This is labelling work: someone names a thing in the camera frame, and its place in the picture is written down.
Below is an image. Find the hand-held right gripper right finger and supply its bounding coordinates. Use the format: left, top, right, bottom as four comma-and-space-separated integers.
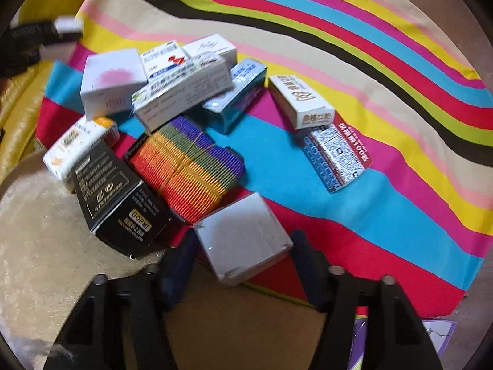
291, 229, 443, 370

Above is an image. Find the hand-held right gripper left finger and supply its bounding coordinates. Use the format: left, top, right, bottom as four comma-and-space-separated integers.
42, 235, 197, 370

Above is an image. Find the plain grey-white box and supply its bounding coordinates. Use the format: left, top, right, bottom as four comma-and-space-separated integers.
193, 192, 294, 286

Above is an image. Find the white box with pink print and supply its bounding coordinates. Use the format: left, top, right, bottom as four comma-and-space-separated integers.
80, 48, 149, 121

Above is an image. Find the rainbow striped box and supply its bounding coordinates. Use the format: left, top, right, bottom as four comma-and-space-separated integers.
124, 116, 246, 225

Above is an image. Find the white and orange box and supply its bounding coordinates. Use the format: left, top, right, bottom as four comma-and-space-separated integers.
42, 116, 120, 193

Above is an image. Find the purple box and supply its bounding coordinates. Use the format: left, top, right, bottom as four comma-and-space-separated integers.
350, 317, 457, 370

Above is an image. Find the long white box green print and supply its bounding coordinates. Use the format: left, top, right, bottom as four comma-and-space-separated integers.
132, 56, 234, 132

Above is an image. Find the yellow sofa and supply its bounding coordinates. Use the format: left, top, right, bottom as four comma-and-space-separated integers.
0, 0, 106, 186

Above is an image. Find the black box with gold print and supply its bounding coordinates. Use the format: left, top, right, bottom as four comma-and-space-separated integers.
71, 141, 175, 260

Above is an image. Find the red and white packet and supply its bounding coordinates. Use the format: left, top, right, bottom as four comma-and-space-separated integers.
301, 122, 373, 194

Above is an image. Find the white box red blue print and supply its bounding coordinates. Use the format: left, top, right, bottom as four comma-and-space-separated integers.
140, 40, 193, 82

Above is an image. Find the white box with gold print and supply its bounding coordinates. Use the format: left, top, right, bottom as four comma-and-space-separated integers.
268, 74, 335, 130

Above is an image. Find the small plain white box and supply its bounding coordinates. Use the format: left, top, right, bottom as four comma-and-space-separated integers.
182, 34, 238, 69

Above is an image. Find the multicoloured striped cloth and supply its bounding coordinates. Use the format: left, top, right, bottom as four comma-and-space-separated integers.
35, 0, 493, 319

